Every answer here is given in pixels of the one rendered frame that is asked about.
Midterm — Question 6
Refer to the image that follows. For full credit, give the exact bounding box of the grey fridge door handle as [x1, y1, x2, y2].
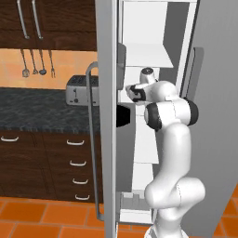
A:
[86, 61, 105, 222]

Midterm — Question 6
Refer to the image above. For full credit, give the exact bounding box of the grey fridge door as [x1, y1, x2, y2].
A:
[95, 0, 138, 238]

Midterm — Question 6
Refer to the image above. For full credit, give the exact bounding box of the hanging metal ladle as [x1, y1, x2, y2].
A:
[37, 48, 47, 76]

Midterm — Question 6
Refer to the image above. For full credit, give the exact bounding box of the silver cupboard door handle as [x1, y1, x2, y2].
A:
[0, 136, 20, 143]

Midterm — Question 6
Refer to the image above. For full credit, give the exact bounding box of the white door bin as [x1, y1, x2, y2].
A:
[117, 191, 154, 225]

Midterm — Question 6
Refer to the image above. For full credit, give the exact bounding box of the hanging metal spatula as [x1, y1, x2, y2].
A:
[20, 48, 31, 78]

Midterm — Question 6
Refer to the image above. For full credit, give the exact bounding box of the grey freezer door handle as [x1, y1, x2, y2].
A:
[185, 46, 205, 99]

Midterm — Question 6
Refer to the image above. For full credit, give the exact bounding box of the dark wood wall cupboard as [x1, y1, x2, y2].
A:
[0, 0, 98, 52]

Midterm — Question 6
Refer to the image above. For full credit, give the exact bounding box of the grey door bin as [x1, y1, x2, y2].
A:
[116, 43, 127, 91]

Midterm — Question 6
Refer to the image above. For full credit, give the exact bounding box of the silver drawer handle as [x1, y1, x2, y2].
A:
[69, 159, 87, 167]
[74, 193, 91, 202]
[66, 139, 86, 146]
[72, 178, 89, 186]

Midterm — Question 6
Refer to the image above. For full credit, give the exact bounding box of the black object in door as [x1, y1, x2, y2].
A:
[115, 104, 131, 128]

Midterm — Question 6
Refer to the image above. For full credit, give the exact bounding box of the grey freezer door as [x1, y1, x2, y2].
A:
[180, 0, 238, 238]

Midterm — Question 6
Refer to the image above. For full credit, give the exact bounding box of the dark wood base cupboard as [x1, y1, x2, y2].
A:
[0, 129, 104, 205]

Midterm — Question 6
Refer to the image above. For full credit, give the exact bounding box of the silver toaster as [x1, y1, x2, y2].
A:
[65, 74, 100, 107]

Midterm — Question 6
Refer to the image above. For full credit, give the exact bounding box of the hanging metal fork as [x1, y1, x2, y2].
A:
[47, 49, 57, 79]

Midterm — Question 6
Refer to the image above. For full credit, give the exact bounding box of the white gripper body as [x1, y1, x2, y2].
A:
[125, 86, 135, 98]

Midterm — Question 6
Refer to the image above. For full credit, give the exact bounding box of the white fridge shelf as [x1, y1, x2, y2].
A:
[123, 42, 175, 69]

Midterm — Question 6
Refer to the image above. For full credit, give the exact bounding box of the grey fridge cabinet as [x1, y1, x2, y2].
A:
[117, 0, 199, 226]

